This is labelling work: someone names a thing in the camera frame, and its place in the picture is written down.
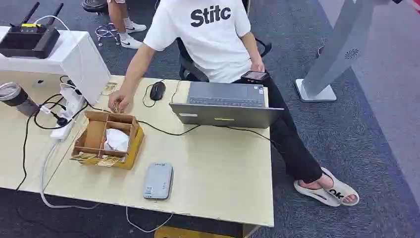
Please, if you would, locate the thin white hanging cable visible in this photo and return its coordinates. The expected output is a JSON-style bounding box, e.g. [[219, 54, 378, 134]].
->
[[125, 206, 174, 234]]

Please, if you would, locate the long black cable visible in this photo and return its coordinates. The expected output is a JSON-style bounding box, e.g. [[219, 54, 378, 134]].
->
[[15, 93, 90, 192]]

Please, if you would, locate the white power strip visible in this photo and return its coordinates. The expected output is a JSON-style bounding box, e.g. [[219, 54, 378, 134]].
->
[[50, 83, 87, 142]]

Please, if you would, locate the black router with antennas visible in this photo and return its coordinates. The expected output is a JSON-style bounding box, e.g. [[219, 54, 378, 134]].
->
[[0, 1, 65, 60]]

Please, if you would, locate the crumpled white paper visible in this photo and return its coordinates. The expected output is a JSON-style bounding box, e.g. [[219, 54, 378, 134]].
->
[[104, 128, 131, 153]]

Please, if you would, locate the person's right hand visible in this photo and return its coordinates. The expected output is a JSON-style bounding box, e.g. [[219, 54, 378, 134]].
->
[[108, 90, 134, 115]]

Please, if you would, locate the yellow box under desk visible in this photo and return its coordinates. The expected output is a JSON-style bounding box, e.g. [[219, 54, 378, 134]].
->
[[154, 226, 238, 238]]

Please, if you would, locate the seated person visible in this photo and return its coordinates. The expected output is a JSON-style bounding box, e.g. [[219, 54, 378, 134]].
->
[[108, 0, 361, 208]]

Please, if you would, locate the black office chair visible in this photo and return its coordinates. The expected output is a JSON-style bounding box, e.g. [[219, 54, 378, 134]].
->
[[175, 37, 273, 83]]

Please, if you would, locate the thick white power cable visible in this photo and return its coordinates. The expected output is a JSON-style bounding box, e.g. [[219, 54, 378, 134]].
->
[[40, 141, 101, 210]]

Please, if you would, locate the wooden divided card box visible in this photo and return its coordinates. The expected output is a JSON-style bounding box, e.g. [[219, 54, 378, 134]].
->
[[70, 110, 145, 171]]

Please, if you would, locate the chrome stool base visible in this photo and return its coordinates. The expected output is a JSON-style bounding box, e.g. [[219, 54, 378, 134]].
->
[[95, 23, 122, 47]]

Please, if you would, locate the black computer mouse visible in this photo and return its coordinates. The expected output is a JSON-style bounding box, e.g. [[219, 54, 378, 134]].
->
[[149, 81, 167, 102]]

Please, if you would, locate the standing person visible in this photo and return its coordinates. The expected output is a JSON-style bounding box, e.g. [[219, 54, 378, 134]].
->
[[106, 0, 148, 50]]

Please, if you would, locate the flat grey power bank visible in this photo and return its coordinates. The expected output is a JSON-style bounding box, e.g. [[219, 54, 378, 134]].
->
[[143, 162, 174, 201]]

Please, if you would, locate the white computer case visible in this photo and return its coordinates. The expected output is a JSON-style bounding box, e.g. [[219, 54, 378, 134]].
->
[[0, 26, 112, 106]]

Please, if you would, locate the black laptop power cable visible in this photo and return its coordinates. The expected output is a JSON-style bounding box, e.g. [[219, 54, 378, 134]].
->
[[86, 102, 280, 146]]

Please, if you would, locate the grey floor stand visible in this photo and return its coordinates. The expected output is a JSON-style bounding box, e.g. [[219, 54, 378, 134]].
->
[[294, 0, 404, 103]]

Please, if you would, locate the beige sandal with black print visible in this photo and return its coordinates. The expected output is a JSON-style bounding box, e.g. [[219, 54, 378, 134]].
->
[[319, 167, 361, 207]]

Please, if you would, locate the grey laptop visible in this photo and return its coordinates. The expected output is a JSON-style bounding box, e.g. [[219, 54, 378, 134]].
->
[[169, 81, 285, 130]]

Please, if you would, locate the white router cable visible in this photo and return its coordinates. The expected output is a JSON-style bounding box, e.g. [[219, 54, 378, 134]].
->
[[33, 14, 85, 71]]

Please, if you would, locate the steel tumbler with dark sleeve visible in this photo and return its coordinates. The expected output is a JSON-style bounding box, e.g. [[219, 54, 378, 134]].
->
[[0, 82, 40, 118]]

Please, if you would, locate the printed card on desk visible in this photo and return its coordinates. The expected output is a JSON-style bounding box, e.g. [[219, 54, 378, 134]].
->
[[101, 82, 119, 97]]

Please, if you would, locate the black mouse cable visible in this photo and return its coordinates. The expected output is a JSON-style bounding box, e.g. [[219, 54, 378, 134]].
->
[[142, 78, 165, 109]]

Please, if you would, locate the black smartphone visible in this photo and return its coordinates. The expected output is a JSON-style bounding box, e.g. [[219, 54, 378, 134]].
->
[[240, 70, 271, 82]]

